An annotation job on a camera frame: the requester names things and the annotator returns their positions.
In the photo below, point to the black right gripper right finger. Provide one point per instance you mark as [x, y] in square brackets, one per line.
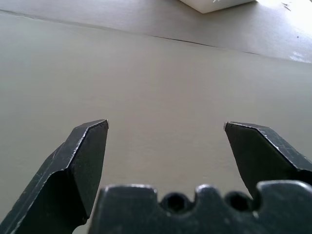
[263, 156]

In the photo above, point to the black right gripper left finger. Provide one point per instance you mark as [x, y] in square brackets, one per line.
[65, 175]

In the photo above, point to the white box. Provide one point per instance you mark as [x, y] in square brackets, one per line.
[217, 5]

